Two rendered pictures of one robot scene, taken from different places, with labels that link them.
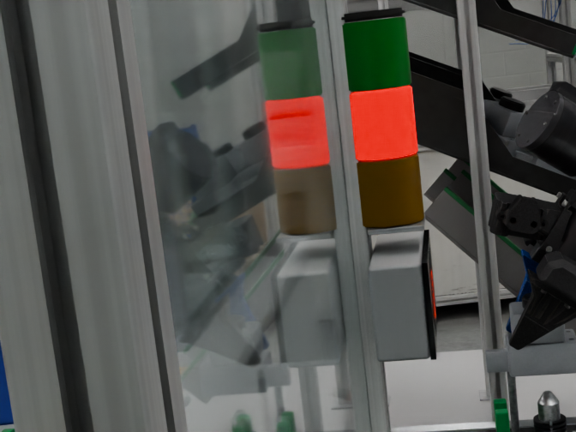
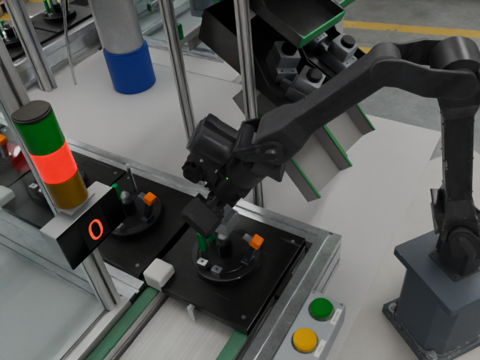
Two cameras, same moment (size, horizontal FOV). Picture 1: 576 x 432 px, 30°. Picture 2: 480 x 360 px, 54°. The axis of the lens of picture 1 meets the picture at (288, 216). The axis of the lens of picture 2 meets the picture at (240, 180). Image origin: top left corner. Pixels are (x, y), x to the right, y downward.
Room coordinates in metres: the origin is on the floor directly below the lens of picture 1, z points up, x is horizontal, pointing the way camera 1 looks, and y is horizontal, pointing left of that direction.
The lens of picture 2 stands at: (0.44, -0.54, 1.72)
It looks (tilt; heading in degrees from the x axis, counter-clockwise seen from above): 42 degrees down; 27
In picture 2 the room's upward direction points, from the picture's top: 7 degrees counter-clockwise
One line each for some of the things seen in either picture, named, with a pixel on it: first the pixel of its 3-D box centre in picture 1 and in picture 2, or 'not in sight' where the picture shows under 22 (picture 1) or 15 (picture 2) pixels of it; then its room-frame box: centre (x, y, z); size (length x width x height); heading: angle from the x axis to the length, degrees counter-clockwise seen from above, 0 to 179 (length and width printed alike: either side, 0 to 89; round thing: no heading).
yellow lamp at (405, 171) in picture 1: (387, 189); (65, 185); (0.79, -0.08, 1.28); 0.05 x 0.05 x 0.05
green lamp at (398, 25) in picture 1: (374, 54); (39, 129); (0.79, -0.08, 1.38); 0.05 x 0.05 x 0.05
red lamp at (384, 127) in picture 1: (381, 122); (53, 158); (0.79, -0.08, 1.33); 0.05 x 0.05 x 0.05
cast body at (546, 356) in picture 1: (530, 333); (213, 208); (0.96, -0.21, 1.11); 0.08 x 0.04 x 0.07; 81
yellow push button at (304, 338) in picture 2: not in sight; (304, 340); (0.84, -0.42, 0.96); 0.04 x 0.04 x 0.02
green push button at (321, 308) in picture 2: not in sight; (321, 309); (0.91, -0.43, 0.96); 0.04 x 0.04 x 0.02
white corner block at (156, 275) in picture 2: not in sight; (159, 274); (0.88, -0.11, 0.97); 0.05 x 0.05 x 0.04; 81
